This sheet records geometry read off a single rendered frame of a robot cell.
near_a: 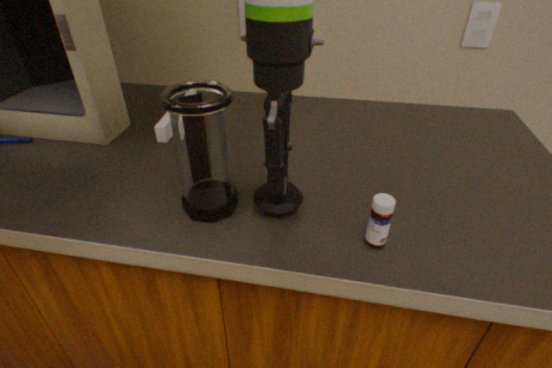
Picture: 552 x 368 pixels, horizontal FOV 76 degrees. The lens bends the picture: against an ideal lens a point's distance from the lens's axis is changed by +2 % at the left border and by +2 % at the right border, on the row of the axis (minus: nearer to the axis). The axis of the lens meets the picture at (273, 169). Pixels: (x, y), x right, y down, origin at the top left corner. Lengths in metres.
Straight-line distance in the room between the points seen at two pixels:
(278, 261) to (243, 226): 0.10
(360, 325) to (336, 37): 0.78
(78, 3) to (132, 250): 0.51
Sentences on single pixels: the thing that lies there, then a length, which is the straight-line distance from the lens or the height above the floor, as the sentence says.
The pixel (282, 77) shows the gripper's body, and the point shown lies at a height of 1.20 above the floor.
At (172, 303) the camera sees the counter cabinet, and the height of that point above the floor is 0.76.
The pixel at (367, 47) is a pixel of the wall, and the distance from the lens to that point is 1.12.
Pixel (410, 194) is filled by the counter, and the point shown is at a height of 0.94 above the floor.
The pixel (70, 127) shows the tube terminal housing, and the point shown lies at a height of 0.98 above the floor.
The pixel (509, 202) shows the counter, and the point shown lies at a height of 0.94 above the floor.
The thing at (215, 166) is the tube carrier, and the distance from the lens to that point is 0.58.
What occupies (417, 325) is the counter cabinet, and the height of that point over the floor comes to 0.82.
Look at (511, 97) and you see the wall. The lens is 1.26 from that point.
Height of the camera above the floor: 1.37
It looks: 34 degrees down
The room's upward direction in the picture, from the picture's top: straight up
